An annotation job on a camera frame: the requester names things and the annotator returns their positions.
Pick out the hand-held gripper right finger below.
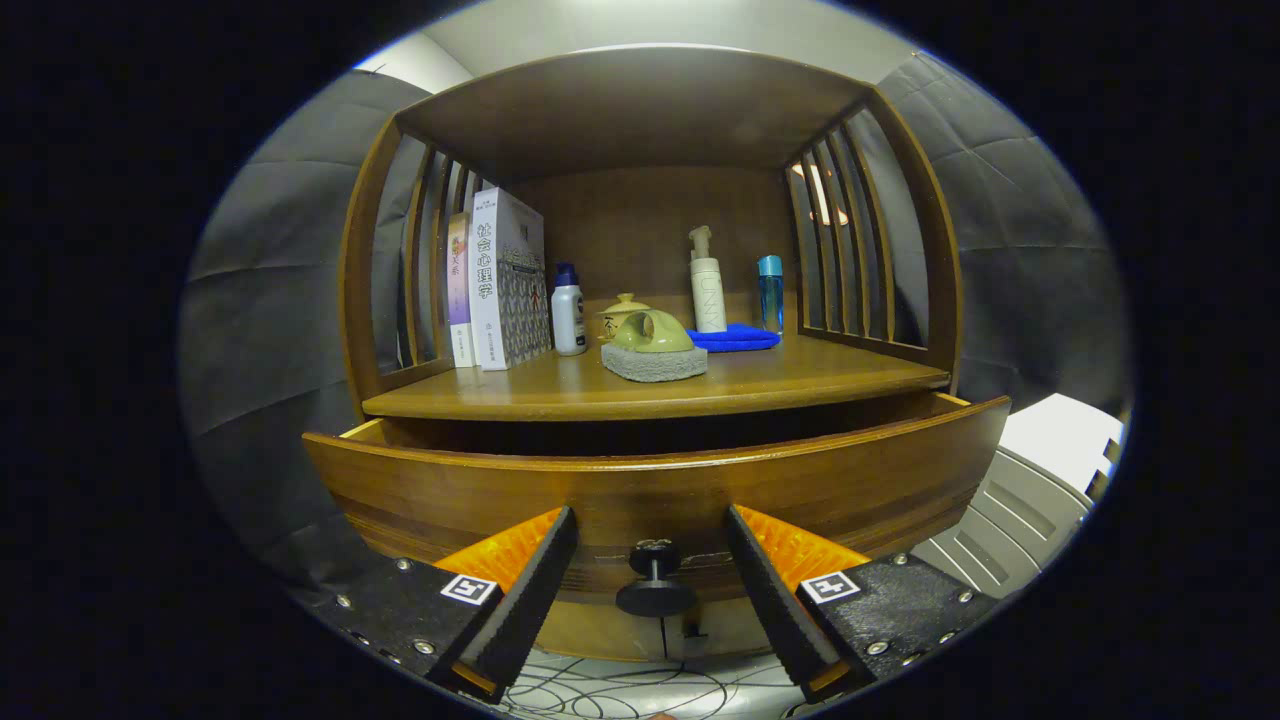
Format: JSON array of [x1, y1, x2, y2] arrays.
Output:
[[726, 503, 1001, 704]]

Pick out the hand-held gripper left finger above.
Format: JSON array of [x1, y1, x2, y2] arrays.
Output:
[[308, 505, 581, 706]]

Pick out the black drawer knob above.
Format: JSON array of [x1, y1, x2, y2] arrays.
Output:
[[614, 538, 699, 618]]

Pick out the wooden drawer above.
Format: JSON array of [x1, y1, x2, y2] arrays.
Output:
[[302, 392, 1013, 606]]

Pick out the green handled scrubbing sponge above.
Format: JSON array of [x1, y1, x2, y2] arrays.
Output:
[[600, 309, 709, 384]]

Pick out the wooden countertop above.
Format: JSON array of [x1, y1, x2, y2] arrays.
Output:
[[362, 335, 951, 421]]

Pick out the wooden cabinet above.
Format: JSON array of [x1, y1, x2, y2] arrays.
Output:
[[338, 43, 966, 666]]

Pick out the blue folded cloth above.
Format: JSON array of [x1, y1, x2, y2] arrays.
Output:
[[686, 322, 782, 354]]

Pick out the white bottle blue cap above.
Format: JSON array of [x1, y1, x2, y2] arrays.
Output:
[[551, 262, 589, 357]]

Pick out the beige lidded teacup with saucer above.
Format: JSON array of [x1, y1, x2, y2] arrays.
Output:
[[597, 292, 651, 346]]

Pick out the clear blue bottle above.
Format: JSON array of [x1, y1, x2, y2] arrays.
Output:
[[757, 254, 785, 335]]

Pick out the thick white patterned book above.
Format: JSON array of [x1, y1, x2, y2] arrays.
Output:
[[468, 187, 553, 372]]

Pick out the thin purple white book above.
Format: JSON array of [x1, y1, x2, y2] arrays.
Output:
[[446, 212, 477, 369]]

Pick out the white pump bottle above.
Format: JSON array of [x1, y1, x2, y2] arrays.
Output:
[[688, 225, 728, 334]]

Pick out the tangled black floor cables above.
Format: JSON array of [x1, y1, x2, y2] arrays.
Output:
[[495, 648, 811, 719]]

